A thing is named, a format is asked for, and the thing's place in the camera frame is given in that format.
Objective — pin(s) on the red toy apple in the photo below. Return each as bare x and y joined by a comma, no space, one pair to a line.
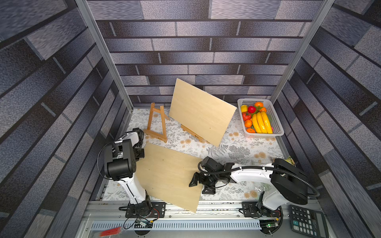
252,109

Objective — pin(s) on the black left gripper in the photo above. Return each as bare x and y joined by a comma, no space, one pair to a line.
142,155

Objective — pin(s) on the small orange toy tangerine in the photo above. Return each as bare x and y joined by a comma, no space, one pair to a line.
248,123

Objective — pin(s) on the aluminium corner post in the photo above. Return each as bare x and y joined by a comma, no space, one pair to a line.
100,42
315,24

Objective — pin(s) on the small wooden easel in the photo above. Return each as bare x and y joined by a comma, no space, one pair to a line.
202,140

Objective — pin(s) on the thin plywood board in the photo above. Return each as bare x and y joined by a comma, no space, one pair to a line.
166,174
201,112

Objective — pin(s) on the red toy tomato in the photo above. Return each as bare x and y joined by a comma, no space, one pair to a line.
246,116

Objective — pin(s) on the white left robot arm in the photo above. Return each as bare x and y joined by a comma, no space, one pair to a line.
120,164

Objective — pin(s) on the aluminium corner post left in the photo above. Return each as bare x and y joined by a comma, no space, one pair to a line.
100,42

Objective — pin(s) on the red object bottom left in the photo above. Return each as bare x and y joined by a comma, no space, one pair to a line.
111,232

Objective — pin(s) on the white plastic fruit basket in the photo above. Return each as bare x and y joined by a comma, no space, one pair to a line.
270,110

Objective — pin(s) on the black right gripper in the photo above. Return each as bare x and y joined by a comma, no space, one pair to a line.
201,180

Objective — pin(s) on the yellow toy bananas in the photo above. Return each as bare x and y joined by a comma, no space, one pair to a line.
261,123

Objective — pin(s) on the yellow snack bag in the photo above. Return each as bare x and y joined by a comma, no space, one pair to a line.
290,160

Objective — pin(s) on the yellow toy lemon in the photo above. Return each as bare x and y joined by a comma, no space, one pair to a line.
244,108

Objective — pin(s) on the aluminium corner post right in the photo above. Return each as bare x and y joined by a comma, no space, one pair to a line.
315,24

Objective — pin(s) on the black calculator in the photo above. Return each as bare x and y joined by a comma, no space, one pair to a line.
308,222

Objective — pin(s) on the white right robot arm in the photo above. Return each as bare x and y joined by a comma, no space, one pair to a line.
290,184

